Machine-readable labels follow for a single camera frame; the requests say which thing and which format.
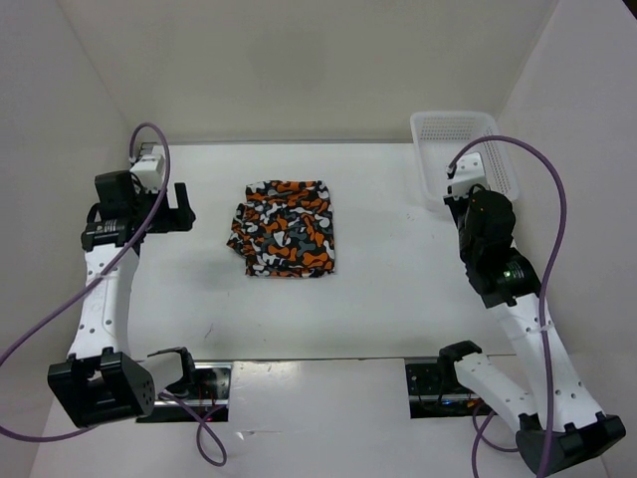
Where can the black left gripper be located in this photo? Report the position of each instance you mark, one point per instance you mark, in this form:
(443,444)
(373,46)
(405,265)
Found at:
(175,219)

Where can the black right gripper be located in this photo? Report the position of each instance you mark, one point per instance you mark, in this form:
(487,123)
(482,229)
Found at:
(455,204)

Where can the orange camouflage shorts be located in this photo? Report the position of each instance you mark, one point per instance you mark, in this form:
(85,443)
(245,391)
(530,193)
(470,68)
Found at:
(284,229)

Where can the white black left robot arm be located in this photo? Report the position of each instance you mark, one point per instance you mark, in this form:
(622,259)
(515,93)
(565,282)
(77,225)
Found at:
(99,382)

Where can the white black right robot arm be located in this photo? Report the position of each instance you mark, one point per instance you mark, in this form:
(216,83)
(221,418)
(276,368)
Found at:
(556,422)

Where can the white plastic basket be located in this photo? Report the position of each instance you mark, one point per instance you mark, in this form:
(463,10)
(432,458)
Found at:
(438,137)

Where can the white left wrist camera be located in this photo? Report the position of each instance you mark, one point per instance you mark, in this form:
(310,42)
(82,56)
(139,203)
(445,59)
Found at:
(150,169)

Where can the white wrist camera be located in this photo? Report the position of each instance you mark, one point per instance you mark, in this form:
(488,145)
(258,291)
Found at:
(469,172)
(150,169)

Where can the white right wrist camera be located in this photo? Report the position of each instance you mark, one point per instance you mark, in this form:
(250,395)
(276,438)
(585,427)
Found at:
(469,172)

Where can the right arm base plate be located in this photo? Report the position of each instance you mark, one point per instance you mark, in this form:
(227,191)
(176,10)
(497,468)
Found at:
(430,397)

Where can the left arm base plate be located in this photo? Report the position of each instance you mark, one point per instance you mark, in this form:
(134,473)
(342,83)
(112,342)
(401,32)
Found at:
(208,396)

